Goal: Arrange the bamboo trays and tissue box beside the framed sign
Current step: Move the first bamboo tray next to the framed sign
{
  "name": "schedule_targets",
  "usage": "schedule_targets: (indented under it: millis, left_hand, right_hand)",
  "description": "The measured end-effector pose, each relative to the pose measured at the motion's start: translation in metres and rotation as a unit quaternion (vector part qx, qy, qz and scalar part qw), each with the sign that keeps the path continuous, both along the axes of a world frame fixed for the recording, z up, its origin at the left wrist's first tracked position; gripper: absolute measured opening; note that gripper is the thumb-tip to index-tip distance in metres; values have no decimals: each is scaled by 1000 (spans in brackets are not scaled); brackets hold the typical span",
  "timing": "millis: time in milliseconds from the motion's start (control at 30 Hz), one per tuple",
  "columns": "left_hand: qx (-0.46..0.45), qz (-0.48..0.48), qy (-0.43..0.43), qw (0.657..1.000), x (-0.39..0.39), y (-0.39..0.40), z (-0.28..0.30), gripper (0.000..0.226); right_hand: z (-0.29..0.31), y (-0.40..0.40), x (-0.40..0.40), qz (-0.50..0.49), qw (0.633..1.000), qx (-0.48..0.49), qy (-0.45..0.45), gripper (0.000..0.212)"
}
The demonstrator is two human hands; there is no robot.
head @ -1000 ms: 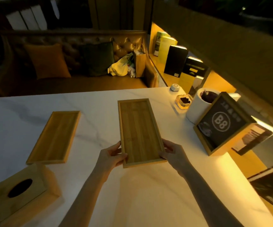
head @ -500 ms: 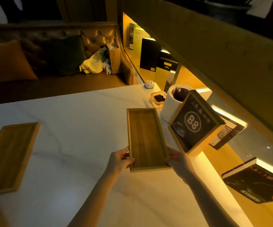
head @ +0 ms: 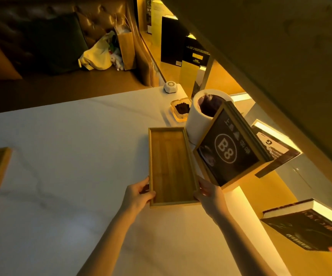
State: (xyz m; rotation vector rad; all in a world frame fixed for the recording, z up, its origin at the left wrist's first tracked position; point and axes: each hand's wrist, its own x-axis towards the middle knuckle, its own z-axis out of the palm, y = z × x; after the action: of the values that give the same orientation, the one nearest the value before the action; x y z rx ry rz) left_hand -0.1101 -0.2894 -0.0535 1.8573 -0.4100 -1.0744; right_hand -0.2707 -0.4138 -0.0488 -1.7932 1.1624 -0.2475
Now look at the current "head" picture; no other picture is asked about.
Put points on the person's right hand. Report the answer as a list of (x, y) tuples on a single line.
[(212, 199)]

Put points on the person's left hand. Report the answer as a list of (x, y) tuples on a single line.
[(133, 197)]

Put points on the person's right thumb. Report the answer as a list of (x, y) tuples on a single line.
[(198, 194)]

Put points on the person's left thumb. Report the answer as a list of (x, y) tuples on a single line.
[(150, 197)]

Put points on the long wooden tray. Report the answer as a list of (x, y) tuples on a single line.
[(171, 166)]

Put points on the person's right forearm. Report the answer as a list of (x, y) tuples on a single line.
[(242, 247)]

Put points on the person's left forearm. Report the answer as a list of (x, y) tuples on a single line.
[(105, 244)]

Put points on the wooden framed black table sign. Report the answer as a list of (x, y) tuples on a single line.
[(230, 148)]

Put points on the white cylindrical bin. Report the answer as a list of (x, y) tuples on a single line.
[(198, 120)]

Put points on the glass ashtray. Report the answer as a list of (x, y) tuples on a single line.
[(180, 109)]

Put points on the black and white magazine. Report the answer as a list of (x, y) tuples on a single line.
[(275, 148)]

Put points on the white call button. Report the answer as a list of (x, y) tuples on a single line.
[(170, 87)]

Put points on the black book with white pages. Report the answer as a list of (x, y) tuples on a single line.
[(309, 227)]

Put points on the small white plush toy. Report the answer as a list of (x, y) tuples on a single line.
[(117, 60)]

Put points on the brown paper bag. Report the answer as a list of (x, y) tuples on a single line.
[(125, 47)]

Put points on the large black book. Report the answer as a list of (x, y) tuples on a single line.
[(172, 43)]

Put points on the dark green cushion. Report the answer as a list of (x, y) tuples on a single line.
[(55, 44)]

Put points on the brown leather sofa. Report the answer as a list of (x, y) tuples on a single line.
[(62, 40)]

